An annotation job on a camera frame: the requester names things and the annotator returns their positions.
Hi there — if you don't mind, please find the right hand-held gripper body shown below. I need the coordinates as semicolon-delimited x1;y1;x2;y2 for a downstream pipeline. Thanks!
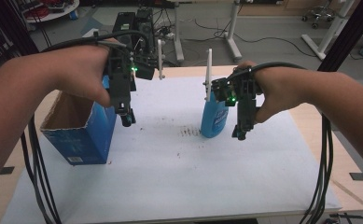
202;48;264;127

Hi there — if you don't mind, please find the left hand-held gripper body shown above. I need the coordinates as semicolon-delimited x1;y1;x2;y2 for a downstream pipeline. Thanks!
105;38;167;117

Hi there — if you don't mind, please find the blue bottle with white cap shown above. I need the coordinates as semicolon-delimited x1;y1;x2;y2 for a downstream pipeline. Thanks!
200;91;230;139

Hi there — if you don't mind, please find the blue cardboard box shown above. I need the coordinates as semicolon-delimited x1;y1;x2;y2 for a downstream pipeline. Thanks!
39;74;119;166

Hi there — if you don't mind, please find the person's right hand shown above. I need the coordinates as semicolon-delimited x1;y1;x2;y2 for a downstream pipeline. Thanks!
234;60;299;125

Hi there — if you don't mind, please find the person's left hand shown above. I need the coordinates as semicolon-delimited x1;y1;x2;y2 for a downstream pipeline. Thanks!
51;37;121;109

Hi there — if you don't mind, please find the wide white desk leg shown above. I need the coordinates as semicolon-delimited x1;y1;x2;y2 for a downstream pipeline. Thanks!
223;0;244;63

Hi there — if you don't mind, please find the black computer tower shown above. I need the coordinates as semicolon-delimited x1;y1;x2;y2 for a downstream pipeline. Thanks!
111;7;158;64

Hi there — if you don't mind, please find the white table mat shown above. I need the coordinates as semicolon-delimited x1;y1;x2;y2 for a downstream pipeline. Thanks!
0;76;342;224

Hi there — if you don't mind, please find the slim white desk leg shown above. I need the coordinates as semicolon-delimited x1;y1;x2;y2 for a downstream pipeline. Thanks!
172;0;186;63

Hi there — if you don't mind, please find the round white table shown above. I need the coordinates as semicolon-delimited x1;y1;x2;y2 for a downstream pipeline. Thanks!
22;0;81;24

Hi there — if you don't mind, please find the light wooden table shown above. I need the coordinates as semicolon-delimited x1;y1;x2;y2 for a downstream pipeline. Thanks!
0;64;363;224

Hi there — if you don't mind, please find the slanted white desk leg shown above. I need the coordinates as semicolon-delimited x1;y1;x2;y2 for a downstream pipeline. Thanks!
300;0;356;61

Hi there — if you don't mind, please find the office chair wheel base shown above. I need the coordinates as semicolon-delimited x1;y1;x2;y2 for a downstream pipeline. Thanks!
300;4;336;30

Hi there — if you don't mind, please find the thin wooden stick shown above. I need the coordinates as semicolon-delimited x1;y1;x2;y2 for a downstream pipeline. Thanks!
330;177;363;205

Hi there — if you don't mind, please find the dark metal rack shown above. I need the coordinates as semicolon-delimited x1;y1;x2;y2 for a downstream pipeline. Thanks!
0;0;42;72

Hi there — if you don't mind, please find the black floor cable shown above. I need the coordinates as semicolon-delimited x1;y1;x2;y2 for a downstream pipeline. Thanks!
193;18;318;59

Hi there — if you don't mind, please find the right gripper black cable bundle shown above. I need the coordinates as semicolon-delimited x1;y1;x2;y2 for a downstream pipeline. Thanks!
230;61;335;224

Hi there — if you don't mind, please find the gripper black cable bundle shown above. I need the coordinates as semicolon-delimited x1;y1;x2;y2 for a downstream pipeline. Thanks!
20;29;153;224
230;61;335;224

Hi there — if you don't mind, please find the left gripper black cable bundle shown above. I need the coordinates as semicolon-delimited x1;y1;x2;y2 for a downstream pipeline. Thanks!
20;29;153;224

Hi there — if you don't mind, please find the black metal post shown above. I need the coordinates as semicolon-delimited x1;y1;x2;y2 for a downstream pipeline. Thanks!
316;0;363;73

